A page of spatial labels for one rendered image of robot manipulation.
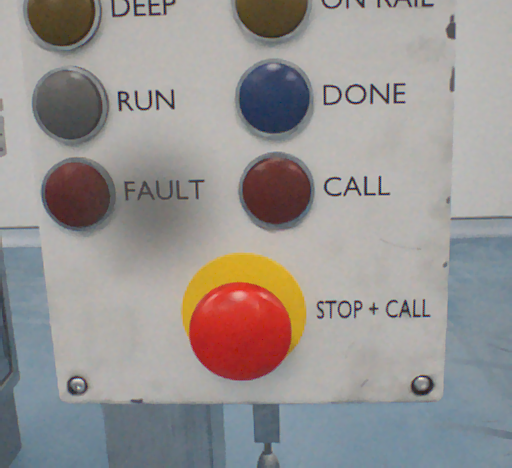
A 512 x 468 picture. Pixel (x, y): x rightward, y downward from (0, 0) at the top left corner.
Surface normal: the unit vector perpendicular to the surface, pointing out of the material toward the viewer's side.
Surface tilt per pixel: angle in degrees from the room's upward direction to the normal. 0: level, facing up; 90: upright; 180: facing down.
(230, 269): 90
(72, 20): 92
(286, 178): 87
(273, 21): 93
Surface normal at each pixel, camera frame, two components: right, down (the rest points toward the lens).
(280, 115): -0.02, 0.29
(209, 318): -0.40, 0.00
